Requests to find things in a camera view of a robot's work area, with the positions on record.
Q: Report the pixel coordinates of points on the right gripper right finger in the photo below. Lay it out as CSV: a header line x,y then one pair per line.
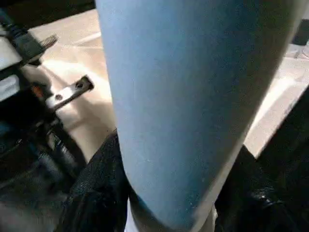
x,y
260,198

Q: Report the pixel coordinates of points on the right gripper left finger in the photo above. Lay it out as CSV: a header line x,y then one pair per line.
x,y
96,193

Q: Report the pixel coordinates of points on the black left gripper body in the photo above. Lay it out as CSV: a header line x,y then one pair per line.
x,y
29,113

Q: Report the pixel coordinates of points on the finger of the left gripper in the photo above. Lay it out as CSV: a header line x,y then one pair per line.
x,y
62,149

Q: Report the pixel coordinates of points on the white plastic table top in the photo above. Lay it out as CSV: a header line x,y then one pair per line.
x,y
79,60

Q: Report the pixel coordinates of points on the white plastic table leg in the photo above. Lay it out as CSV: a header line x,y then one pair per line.
x,y
193,96

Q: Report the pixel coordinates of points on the black mat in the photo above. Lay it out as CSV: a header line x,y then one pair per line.
x,y
289,157

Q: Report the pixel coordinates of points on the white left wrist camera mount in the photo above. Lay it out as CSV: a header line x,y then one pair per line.
x,y
7,60

